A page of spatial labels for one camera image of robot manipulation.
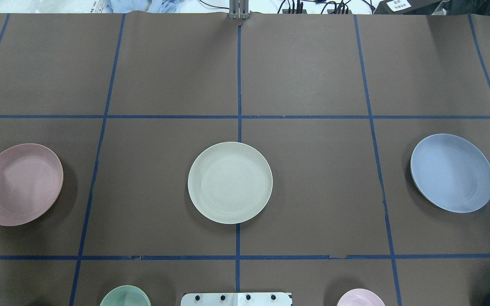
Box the pink plate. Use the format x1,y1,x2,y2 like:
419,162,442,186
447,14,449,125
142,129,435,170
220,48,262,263
0,143,64,227

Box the blue plate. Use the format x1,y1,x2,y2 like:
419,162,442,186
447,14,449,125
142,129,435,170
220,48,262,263
410,133,490,213

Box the green bowl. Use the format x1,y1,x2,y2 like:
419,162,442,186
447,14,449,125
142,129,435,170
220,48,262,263
99,285,152,306

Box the light blue cloth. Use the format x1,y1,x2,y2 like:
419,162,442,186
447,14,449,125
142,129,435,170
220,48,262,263
103,0,180,14

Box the white mounting plate with bolts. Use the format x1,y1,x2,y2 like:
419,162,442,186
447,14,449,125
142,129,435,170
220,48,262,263
180,292,293,306

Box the brown table mat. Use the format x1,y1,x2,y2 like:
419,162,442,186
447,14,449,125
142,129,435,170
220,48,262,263
0,12,490,306

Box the pink bowl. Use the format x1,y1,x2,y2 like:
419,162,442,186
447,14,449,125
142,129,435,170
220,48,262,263
336,288,385,306

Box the black box with label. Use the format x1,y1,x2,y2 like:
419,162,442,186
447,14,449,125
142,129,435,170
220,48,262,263
373,0,441,15

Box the metal camera post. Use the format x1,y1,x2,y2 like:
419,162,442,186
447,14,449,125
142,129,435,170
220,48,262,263
229,0,250,20

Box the black cables bundle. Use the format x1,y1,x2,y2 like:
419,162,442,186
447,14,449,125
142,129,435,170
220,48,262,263
198,0,375,15

